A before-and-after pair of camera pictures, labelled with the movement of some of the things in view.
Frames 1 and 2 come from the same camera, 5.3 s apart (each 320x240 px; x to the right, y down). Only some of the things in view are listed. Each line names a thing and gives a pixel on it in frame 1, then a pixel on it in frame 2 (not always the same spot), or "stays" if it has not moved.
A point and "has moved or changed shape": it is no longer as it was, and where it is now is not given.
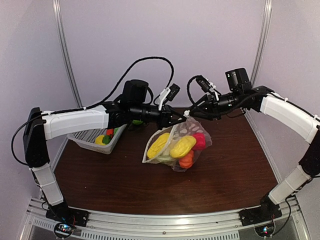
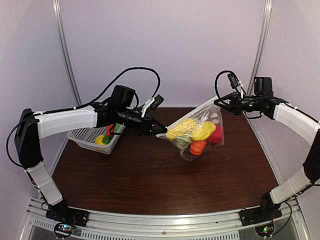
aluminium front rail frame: (294, 224) stays
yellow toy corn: (157, 145) → (185, 127)
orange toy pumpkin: (187, 161) → (196, 147)
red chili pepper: (110, 131) stays
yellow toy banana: (183, 147) → (205, 131)
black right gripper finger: (201, 102) → (226, 97)
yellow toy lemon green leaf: (103, 140) stays
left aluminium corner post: (59, 22) stays
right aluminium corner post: (263, 38) stays
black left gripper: (166, 112) → (145, 127)
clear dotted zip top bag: (179, 145) has moved or changed shape
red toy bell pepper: (200, 141) → (216, 136)
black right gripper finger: (200, 114) → (225, 104)
